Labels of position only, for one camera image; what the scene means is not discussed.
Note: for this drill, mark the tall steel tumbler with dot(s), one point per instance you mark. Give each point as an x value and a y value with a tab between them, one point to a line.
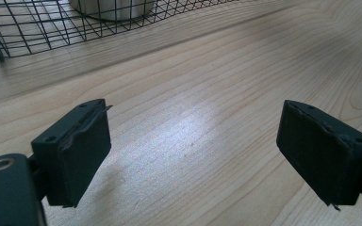
113	9

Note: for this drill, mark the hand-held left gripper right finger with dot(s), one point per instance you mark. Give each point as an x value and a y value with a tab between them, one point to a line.
323	150

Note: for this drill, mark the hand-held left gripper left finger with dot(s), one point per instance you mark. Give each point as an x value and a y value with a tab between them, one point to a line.
75	157

